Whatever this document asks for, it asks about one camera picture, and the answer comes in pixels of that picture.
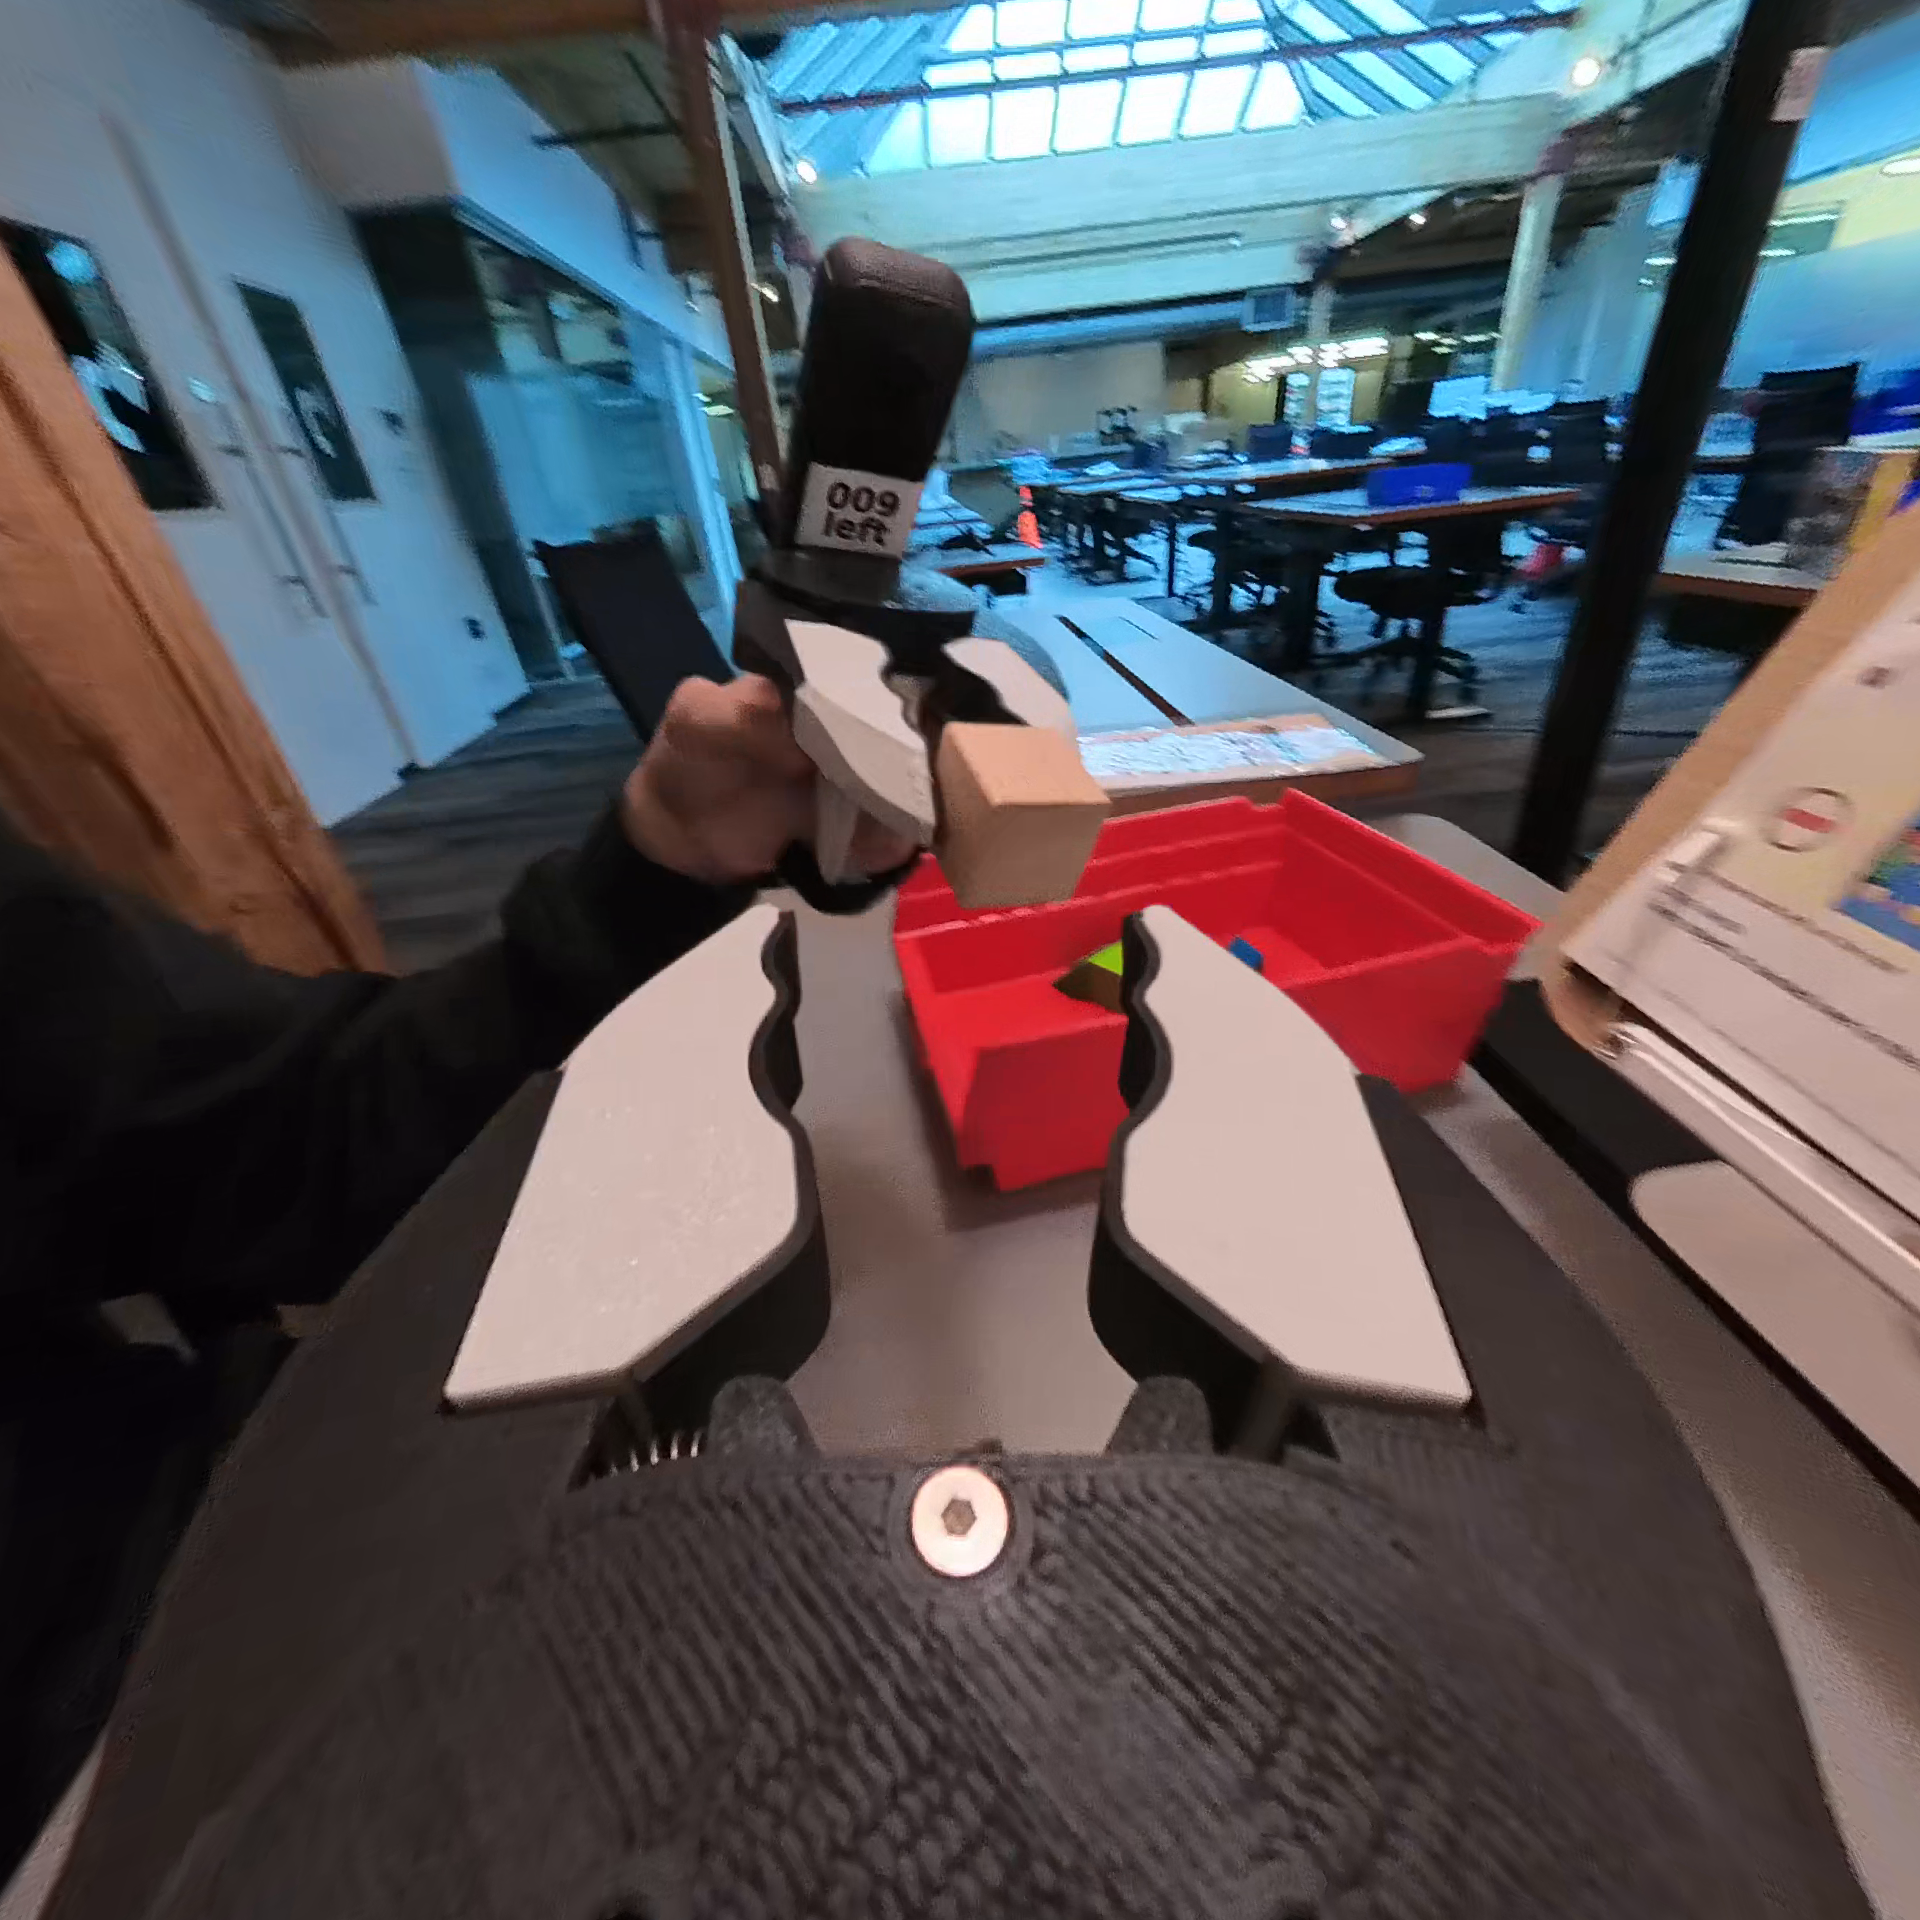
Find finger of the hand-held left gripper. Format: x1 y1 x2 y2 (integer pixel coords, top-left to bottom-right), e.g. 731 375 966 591
943 638 1082 752
784 617 947 887

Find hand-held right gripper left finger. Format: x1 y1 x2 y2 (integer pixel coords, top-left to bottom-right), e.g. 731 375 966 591
443 903 833 1414

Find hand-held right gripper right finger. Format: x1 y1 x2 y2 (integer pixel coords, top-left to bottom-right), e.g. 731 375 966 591
1089 903 1472 1464

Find wooden block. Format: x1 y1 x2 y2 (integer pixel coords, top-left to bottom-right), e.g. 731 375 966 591
933 721 1114 913

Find person's left forearm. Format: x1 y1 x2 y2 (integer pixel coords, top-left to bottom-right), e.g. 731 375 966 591
0 808 782 1353

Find person's left hand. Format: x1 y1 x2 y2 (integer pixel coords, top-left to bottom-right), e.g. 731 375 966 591
623 673 922 912

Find long grey table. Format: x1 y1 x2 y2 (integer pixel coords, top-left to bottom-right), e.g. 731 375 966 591
984 594 1424 810

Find red plastic bin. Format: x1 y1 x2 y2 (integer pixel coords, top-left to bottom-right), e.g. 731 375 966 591
893 786 1542 1191

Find black office chair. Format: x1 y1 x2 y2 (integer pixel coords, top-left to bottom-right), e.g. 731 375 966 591
1334 515 1488 723

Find white printed sheet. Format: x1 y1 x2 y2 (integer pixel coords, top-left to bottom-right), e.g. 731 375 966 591
1560 568 1920 1224

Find cardboard board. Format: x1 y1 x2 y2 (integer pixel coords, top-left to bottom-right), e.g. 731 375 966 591
1545 496 1920 992

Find black vertical pole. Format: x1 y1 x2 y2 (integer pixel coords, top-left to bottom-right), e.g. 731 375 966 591
1506 0 1841 889

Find wooden door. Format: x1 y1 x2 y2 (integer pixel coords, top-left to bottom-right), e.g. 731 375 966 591
0 246 390 976

